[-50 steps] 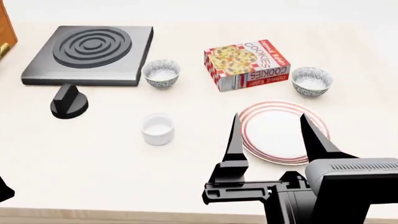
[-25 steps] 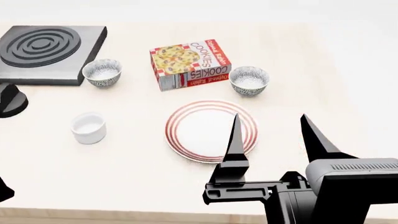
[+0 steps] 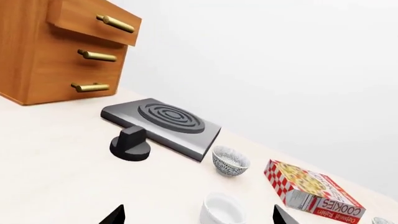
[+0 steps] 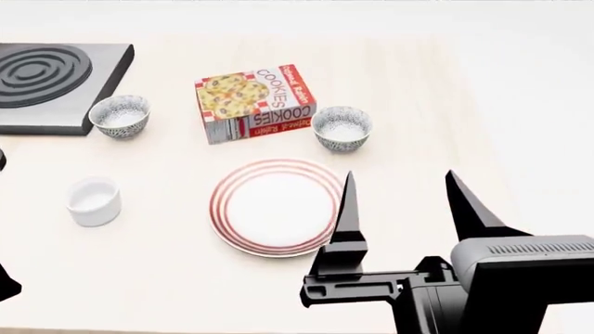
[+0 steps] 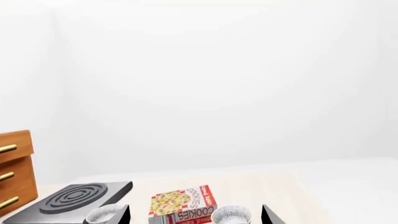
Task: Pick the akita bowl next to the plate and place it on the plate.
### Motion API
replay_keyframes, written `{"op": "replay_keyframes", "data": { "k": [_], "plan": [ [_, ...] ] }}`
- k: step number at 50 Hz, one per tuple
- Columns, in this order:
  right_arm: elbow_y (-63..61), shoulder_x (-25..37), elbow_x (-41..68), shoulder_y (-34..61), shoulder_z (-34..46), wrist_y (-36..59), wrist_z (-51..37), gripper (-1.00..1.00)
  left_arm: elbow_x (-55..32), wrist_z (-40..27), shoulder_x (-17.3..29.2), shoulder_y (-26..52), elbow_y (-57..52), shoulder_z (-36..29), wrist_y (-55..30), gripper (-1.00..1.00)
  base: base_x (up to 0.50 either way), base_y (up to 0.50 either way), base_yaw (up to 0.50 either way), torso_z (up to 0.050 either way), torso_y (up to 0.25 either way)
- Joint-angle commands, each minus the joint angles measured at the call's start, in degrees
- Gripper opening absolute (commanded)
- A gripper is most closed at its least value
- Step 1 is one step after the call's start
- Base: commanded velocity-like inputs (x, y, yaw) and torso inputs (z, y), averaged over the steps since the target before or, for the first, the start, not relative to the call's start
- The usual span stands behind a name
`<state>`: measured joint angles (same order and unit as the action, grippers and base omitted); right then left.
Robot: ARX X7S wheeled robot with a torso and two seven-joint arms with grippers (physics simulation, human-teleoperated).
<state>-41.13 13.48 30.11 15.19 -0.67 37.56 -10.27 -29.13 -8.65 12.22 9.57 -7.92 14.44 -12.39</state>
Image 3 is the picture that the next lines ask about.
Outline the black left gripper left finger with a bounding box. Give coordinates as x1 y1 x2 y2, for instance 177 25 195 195
98 203 126 224

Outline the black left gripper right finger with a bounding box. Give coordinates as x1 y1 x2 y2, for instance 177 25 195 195
273 203 301 224

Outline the patterned black white bowl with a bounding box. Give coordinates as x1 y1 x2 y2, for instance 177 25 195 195
211 145 251 177
371 217 398 224

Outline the red cookies box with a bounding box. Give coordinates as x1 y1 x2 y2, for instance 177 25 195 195
264 159 367 223

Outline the plain white ramekin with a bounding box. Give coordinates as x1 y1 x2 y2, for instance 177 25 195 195
199 192 248 224

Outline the black stove knob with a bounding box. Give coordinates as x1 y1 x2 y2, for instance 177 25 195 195
109 125 152 162

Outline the grey flat stove burner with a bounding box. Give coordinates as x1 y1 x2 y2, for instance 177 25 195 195
100 97 223 162

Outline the wooden drawer cabinet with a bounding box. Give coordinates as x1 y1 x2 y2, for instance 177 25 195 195
0 0 143 106

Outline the brass handle on open drawer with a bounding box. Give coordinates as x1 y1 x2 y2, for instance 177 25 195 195
96 14 136 34

